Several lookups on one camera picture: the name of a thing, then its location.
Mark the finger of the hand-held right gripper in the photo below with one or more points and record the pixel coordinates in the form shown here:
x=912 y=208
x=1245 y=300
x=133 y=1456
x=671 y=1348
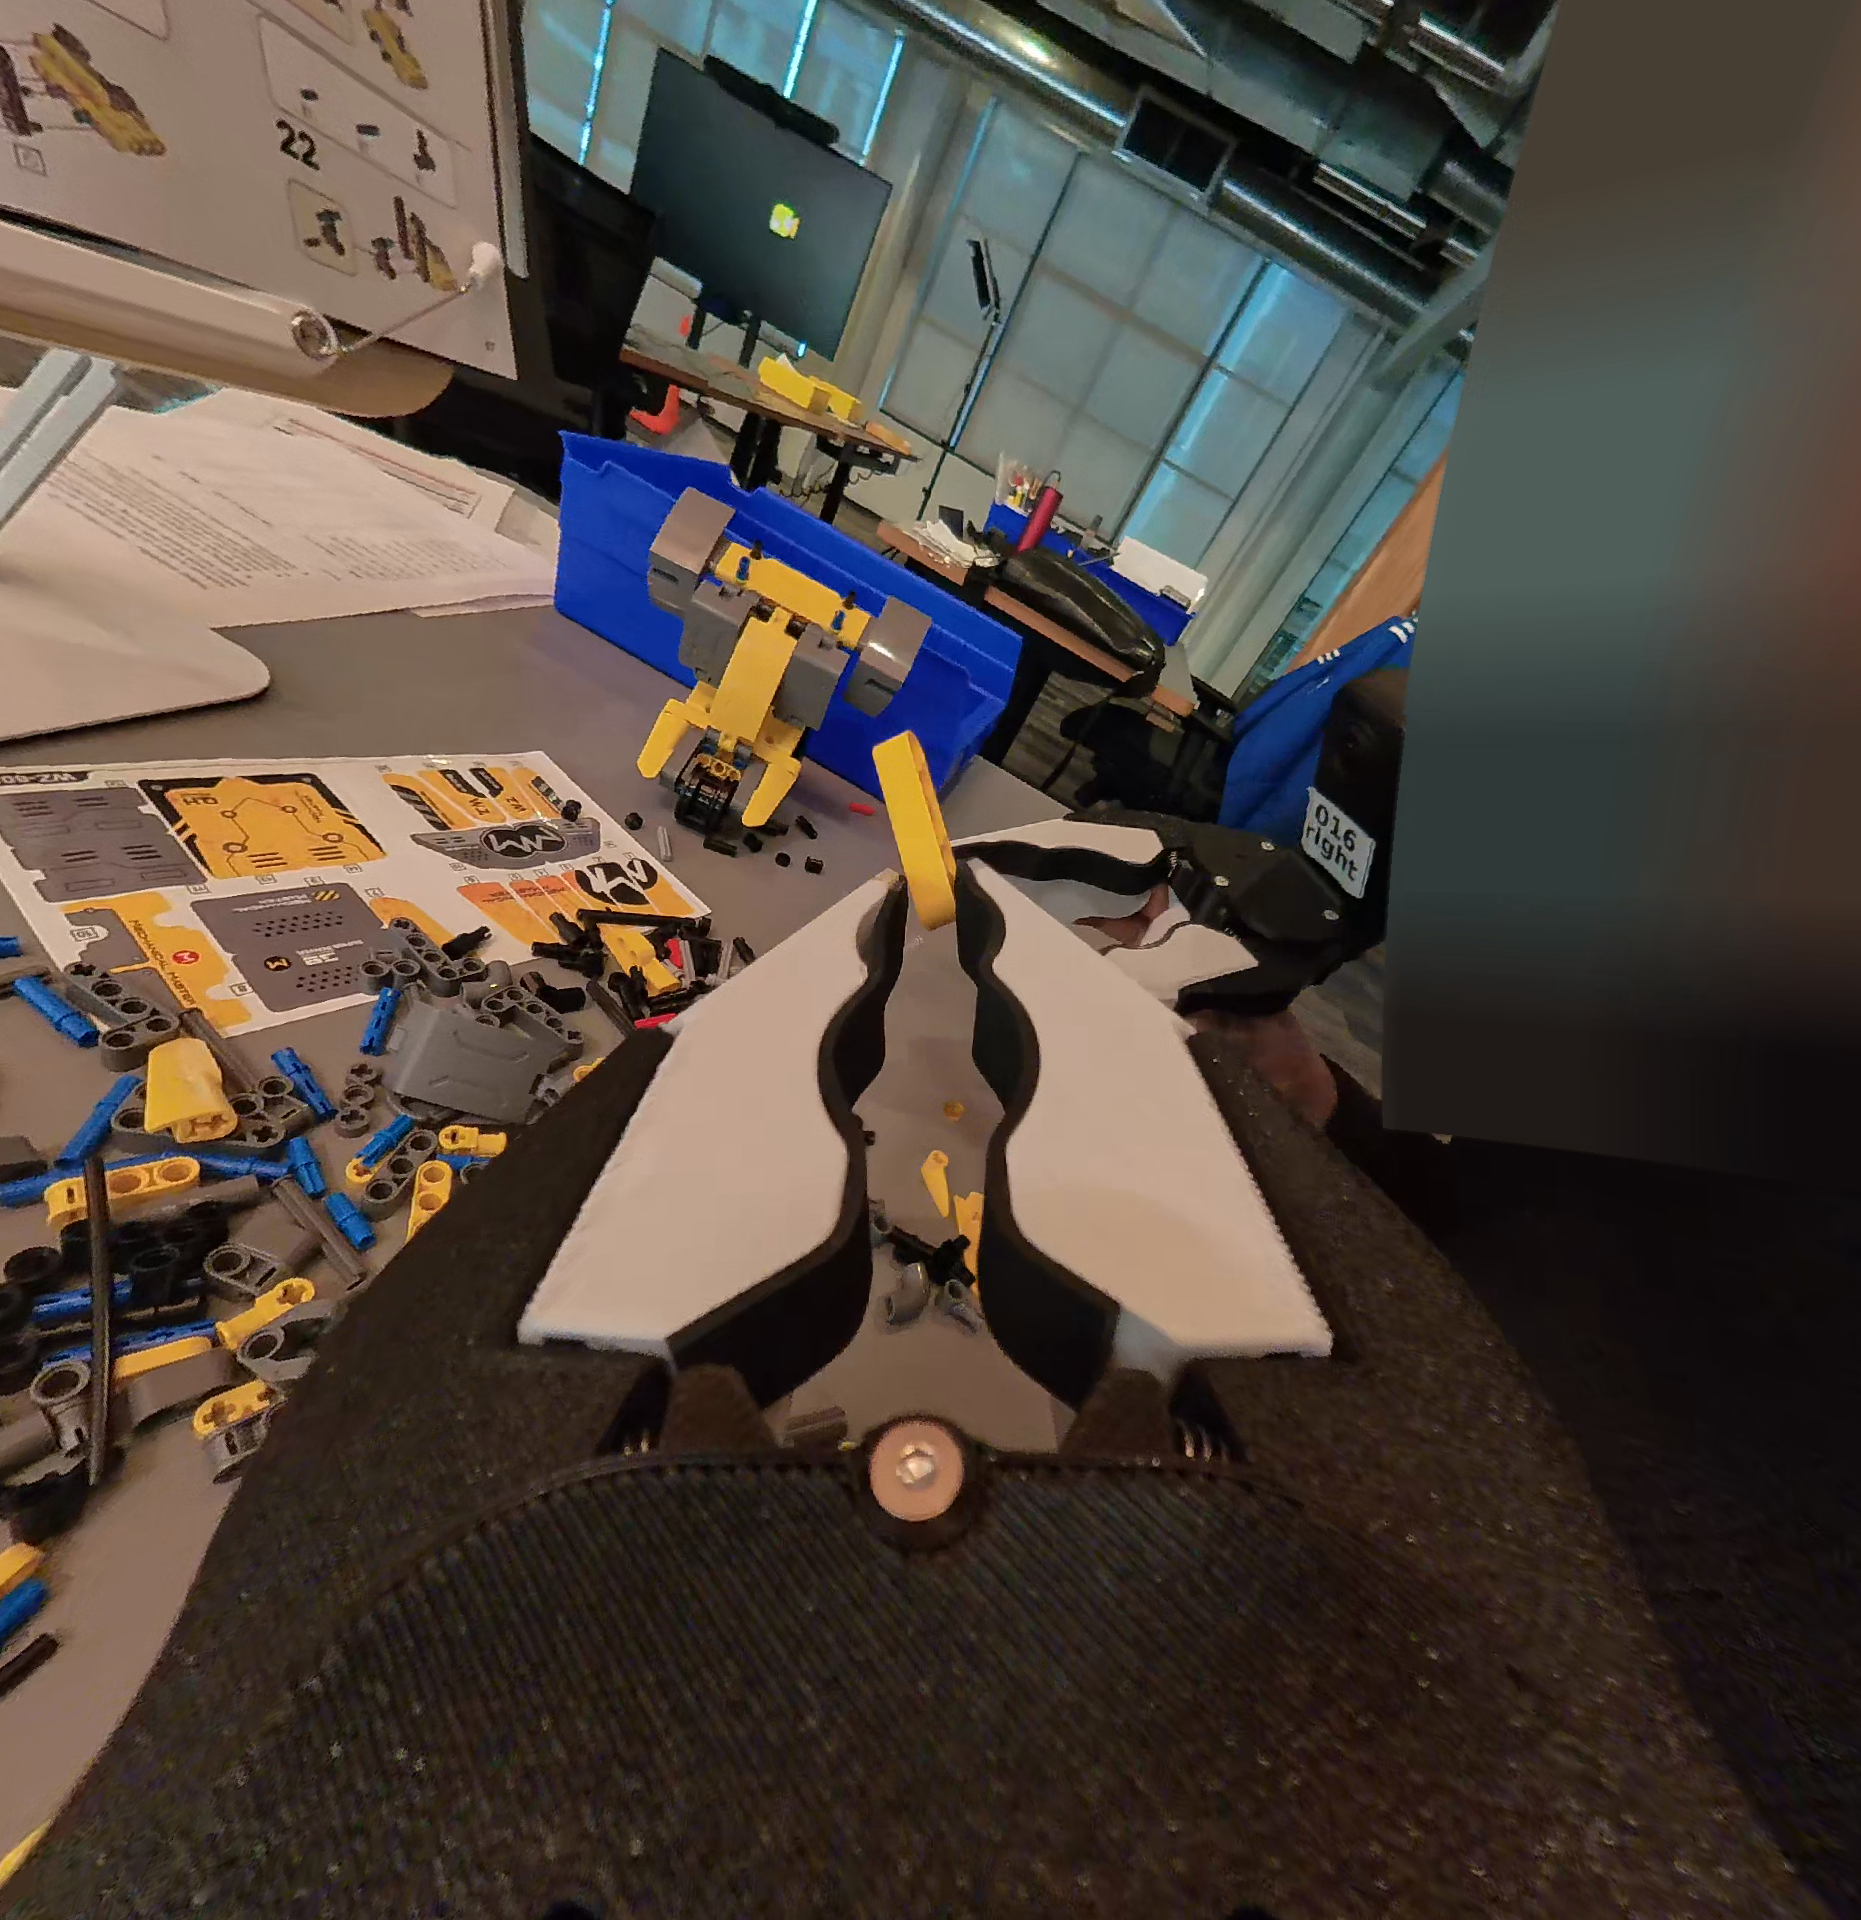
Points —
x=1200 y=961
x=1066 y=842

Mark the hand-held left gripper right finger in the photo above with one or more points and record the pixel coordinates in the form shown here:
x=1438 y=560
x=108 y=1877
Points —
x=1155 y=1187

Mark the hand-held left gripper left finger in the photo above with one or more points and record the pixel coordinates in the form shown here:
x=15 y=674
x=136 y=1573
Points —
x=691 y=1155

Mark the yellow toy brick beam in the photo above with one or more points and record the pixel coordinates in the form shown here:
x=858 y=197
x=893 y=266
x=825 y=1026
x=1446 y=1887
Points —
x=919 y=825

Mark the person's right hand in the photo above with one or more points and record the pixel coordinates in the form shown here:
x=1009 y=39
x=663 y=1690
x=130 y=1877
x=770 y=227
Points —
x=1298 y=1051

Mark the blue jacket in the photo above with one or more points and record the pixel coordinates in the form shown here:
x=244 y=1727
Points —
x=1276 y=736

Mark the grey toy panel piece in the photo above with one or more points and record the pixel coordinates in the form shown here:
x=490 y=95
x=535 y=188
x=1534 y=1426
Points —
x=482 y=1058

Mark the black bag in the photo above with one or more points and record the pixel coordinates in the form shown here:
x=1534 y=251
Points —
x=1080 y=609

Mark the red bottle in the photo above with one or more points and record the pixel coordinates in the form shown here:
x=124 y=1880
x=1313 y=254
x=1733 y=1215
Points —
x=1041 y=519

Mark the yellow grey toy brick robot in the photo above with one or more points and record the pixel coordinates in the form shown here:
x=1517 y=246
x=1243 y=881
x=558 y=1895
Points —
x=750 y=659

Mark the wooden background desk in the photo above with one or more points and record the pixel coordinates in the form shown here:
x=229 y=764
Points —
x=811 y=427

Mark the pile of toy brick pieces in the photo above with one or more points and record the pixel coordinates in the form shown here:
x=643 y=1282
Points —
x=189 y=1090

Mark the yellow grey sticker sheet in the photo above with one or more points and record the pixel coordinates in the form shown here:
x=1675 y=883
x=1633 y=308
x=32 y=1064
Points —
x=270 y=854

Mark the blue plastic bin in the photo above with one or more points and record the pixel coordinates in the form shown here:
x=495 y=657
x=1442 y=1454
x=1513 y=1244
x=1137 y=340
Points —
x=617 y=524

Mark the black light stand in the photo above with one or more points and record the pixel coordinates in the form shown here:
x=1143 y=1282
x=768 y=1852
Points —
x=984 y=277

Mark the dark clothing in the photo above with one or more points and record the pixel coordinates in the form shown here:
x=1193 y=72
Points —
x=1740 y=1426

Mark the black computer monitor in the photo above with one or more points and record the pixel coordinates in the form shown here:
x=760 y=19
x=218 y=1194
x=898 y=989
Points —
x=750 y=195

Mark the printed white paper sheets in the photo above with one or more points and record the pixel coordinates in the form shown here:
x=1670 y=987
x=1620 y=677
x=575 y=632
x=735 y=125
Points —
x=316 y=510

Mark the white book stand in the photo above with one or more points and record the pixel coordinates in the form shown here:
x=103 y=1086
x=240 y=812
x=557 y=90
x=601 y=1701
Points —
x=104 y=659

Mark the open instruction booklet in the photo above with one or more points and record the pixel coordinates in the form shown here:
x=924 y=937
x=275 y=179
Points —
x=196 y=152

